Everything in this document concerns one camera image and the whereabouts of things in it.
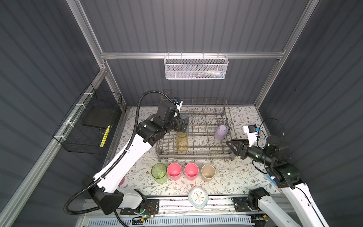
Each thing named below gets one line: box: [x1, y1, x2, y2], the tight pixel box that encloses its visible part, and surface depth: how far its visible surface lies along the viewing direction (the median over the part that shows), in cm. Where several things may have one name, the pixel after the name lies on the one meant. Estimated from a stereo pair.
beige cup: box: [200, 164, 217, 183], surface depth 85 cm
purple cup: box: [214, 124, 228, 141], surface depth 92 cm
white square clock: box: [188, 186, 209, 209], surface depth 75 cm
